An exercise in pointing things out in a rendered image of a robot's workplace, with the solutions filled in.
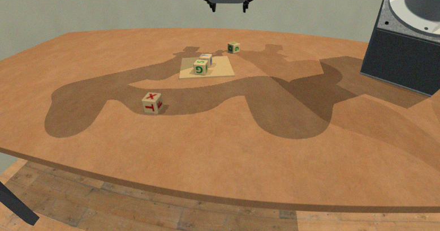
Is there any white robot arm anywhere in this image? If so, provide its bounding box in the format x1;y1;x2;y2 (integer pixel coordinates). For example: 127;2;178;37
388;0;440;37

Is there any cream letter block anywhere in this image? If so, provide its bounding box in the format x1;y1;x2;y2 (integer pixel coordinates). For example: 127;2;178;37
227;42;240;54
199;54;212;68
193;60;208;75
142;92;163;114

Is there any tan flat mat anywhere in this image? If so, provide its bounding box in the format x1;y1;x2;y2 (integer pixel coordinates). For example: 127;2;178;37
179;56;235;80

